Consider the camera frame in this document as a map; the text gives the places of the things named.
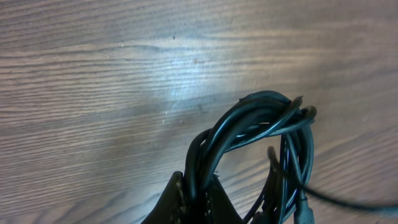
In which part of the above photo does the black usb cable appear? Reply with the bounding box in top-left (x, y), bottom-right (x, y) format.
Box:
top-left (183, 90), bottom-right (398, 224)

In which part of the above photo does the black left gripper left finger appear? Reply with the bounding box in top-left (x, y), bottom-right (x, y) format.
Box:
top-left (142, 171), bottom-right (186, 224)

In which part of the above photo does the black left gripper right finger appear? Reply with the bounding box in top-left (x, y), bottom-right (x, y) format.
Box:
top-left (205, 174), bottom-right (243, 224)

